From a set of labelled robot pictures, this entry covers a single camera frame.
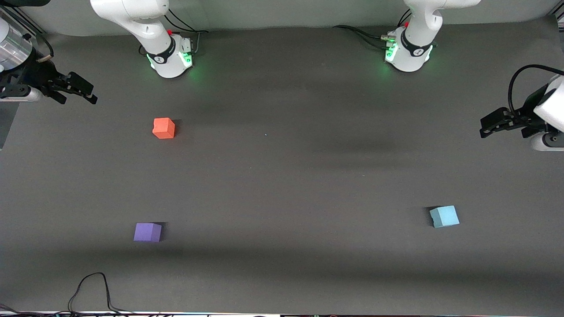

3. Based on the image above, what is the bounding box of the light blue foam block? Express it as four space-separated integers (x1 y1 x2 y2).
430 205 460 229

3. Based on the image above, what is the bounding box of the orange foam block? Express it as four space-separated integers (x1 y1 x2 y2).
152 118 176 140

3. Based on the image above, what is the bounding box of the purple foam block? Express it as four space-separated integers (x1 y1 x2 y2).
134 223 163 243

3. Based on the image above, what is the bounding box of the dark grey table mat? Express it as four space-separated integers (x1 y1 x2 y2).
0 15 564 315

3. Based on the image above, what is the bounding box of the black right base cable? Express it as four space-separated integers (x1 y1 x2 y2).
164 8 210 55

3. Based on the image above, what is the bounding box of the thin black looped cable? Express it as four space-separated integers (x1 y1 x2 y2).
67 272 135 316

